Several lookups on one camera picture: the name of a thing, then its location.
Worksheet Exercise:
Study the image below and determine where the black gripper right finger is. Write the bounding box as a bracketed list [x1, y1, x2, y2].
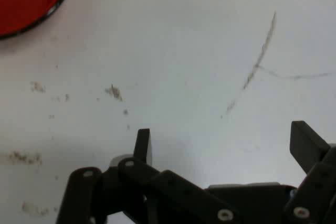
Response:
[285, 120, 336, 224]

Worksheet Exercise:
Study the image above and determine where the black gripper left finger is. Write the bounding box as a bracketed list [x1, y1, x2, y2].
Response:
[56, 129, 242, 224]

